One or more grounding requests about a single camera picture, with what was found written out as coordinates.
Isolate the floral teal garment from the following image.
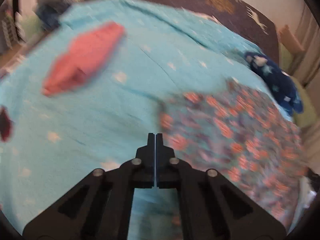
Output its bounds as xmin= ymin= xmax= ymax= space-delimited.
xmin=159 ymin=79 xmax=307 ymax=228

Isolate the pile of blue clothes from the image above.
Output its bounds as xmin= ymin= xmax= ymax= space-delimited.
xmin=35 ymin=0 xmax=83 ymax=31

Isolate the light blue star blanket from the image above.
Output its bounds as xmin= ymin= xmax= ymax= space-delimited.
xmin=1 ymin=0 xmax=288 ymax=239

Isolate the red small case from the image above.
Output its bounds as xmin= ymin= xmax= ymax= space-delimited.
xmin=0 ymin=106 xmax=12 ymax=142

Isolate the green pillow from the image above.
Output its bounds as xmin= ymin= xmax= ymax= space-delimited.
xmin=280 ymin=42 xmax=317 ymax=128

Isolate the navy star garment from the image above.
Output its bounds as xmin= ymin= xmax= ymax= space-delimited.
xmin=244 ymin=51 xmax=303 ymax=116

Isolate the folded pink garment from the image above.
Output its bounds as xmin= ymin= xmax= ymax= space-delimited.
xmin=41 ymin=22 xmax=125 ymax=96

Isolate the beige pillow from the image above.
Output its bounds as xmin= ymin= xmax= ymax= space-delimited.
xmin=278 ymin=25 xmax=305 ymax=55

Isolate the dark deer-pattern mattress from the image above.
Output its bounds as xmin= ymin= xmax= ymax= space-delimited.
xmin=145 ymin=0 xmax=279 ymax=63

